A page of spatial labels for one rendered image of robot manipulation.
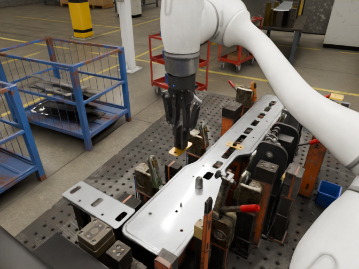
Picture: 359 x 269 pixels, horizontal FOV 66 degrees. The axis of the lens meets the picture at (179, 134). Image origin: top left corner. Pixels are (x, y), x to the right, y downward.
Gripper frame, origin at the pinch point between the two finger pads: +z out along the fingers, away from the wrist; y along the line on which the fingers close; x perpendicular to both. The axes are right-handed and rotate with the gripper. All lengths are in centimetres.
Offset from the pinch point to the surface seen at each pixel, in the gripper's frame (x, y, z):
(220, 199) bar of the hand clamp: 1.7, -15.4, 16.3
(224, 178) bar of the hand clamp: 1.6, -15.9, 7.7
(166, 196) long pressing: -1.2, 7.1, 29.2
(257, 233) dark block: -22, -24, 50
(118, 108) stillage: -166, 203, 113
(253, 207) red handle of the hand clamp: 0.8, -25.3, 14.8
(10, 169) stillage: -21, 195, 112
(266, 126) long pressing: -74, -7, 29
